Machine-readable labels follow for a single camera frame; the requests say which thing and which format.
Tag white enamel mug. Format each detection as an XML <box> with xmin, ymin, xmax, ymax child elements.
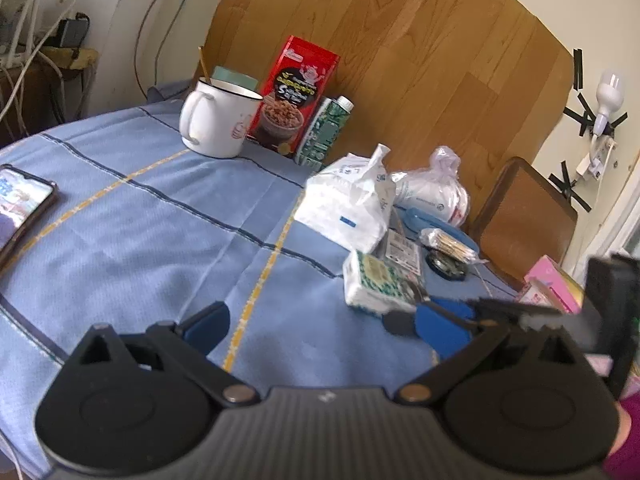
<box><xmin>180</xmin><ymin>77</ymin><xmax>264</xmax><ymax>158</ymax></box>

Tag black charger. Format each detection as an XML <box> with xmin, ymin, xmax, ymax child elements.
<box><xmin>55</xmin><ymin>17</ymin><xmax>91</xmax><ymax>48</ymax></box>

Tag small wooden side table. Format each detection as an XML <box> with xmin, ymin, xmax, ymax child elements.
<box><xmin>0</xmin><ymin>47</ymin><xmax>98</xmax><ymax>141</ymax></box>

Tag red cereal box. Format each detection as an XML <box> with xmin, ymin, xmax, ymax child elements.
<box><xmin>247</xmin><ymin>36</ymin><xmax>341</xmax><ymax>153</ymax></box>

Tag white tissue pack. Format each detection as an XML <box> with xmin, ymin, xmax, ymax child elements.
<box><xmin>294</xmin><ymin>144</ymin><xmax>397</xmax><ymax>253</ymax></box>

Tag white window frame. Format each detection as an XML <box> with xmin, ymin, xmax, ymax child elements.
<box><xmin>580</xmin><ymin>160</ymin><xmax>640</xmax><ymax>261</ymax></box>

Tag plastic bag of paper cups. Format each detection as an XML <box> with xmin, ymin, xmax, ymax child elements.
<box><xmin>392</xmin><ymin>146</ymin><xmax>471</xmax><ymax>228</ymax></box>

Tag white light bulb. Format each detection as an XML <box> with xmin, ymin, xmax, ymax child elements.
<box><xmin>592</xmin><ymin>71</ymin><xmax>626</xmax><ymax>136</ymax></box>

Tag blue striped tablecloth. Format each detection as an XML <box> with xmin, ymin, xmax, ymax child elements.
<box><xmin>0</xmin><ymin>80</ymin><xmax>531</xmax><ymax>480</ymax></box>

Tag white cable bundle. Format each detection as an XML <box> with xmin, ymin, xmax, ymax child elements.
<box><xmin>0</xmin><ymin>0</ymin><xmax>76</xmax><ymax>136</ymax></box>

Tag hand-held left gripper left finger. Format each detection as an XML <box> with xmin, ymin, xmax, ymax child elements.
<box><xmin>67</xmin><ymin>301</ymin><xmax>260</xmax><ymax>408</ymax></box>

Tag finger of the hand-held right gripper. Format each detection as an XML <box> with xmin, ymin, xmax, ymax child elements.
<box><xmin>430</xmin><ymin>296</ymin><xmax>581</xmax><ymax>322</ymax></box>
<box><xmin>382</xmin><ymin>310</ymin><xmax>418</xmax><ymax>337</ymax></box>

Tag pink tin box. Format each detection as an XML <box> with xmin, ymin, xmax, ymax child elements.
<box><xmin>517</xmin><ymin>255</ymin><xmax>587</xmax><ymax>317</ymax></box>

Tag wood-grain wall sheet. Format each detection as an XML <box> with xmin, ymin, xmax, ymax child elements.
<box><xmin>205</xmin><ymin>0</ymin><xmax>573</xmax><ymax>241</ymax></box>

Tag green patterned carton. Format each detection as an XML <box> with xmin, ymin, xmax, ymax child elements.
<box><xmin>295</xmin><ymin>96</ymin><xmax>355</xmax><ymax>166</ymax></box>

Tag green patterned small box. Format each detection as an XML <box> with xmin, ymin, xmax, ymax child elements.
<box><xmin>343</xmin><ymin>250</ymin><xmax>431</xmax><ymax>313</ymax></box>

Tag blue plastic tray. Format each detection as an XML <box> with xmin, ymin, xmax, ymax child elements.
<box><xmin>397</xmin><ymin>207</ymin><xmax>478</xmax><ymax>253</ymax></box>

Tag person's right forearm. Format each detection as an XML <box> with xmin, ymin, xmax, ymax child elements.
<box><xmin>604</xmin><ymin>395</ymin><xmax>640</xmax><ymax>480</ymax></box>

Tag smartphone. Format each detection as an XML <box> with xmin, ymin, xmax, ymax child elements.
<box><xmin>0</xmin><ymin>165</ymin><xmax>58</xmax><ymax>271</ymax></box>

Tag black wall cable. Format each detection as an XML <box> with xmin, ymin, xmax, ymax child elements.
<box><xmin>135</xmin><ymin>0</ymin><xmax>196</xmax><ymax>96</ymax></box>

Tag green correction tape dispenser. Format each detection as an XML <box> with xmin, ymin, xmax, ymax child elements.
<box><xmin>426</xmin><ymin>254</ymin><xmax>468</xmax><ymax>279</ymax></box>

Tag white power adapter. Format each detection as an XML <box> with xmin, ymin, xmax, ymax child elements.
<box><xmin>575</xmin><ymin>140</ymin><xmax>618</xmax><ymax>181</ymax></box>

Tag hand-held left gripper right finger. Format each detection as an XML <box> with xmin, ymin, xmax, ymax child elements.
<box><xmin>395</xmin><ymin>307</ymin><xmax>587</xmax><ymax>408</ymax></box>

